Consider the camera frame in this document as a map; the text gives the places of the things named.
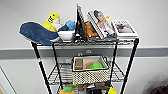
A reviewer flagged cardboard box with label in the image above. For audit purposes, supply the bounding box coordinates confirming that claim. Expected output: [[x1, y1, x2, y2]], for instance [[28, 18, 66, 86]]
[[74, 58, 84, 71]]

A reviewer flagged light blue soft toy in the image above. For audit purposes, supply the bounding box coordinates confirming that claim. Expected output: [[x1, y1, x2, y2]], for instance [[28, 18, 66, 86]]
[[59, 20, 77, 32]]

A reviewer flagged white data wall socket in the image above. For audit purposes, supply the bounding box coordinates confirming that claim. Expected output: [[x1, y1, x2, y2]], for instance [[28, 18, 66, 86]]
[[85, 49, 93, 55]]

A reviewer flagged black wire shelf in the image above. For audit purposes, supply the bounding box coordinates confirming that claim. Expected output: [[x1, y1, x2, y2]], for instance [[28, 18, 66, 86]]
[[30, 36, 141, 94]]

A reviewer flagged long grey wall band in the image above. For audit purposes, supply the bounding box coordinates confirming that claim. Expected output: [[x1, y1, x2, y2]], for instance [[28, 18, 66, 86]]
[[0, 46, 168, 60]]

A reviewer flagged bright green item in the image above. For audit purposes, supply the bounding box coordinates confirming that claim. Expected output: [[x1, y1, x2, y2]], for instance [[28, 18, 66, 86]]
[[86, 61, 105, 70]]

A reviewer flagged wall socket on band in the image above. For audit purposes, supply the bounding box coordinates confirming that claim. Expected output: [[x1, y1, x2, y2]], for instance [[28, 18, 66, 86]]
[[77, 51, 84, 57]]

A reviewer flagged orange item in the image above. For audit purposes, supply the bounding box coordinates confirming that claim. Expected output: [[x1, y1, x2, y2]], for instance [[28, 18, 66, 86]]
[[83, 61, 95, 69]]

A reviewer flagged black upright book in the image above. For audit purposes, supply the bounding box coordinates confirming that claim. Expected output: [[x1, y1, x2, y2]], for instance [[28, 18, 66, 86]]
[[74, 3, 88, 42]]

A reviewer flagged white door frame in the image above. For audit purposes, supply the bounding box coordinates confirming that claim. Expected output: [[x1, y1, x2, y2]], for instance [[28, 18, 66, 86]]
[[0, 64, 16, 94]]

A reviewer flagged green toy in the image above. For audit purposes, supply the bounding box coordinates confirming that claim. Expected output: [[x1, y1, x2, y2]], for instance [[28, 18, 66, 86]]
[[63, 83, 78, 92]]

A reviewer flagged white picture box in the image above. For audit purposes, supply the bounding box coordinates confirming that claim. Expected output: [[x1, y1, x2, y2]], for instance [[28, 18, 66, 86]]
[[111, 19, 140, 39]]

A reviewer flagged white bowl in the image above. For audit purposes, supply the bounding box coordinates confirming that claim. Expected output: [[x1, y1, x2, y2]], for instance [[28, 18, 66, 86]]
[[57, 30, 76, 43]]

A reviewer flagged yellow and blue toy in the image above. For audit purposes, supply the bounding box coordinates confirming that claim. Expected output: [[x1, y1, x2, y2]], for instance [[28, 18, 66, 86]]
[[107, 86, 118, 94]]

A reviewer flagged orange brown bag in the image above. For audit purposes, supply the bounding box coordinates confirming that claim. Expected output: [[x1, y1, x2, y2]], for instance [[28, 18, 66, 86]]
[[83, 20, 100, 39]]

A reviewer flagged yellow toy with print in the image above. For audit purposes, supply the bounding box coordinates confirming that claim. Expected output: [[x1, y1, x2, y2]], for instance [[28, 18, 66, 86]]
[[42, 12, 62, 33]]

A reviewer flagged pale basket with dark spots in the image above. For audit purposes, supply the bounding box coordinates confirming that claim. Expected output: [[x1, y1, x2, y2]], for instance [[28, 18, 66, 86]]
[[71, 54, 111, 85]]

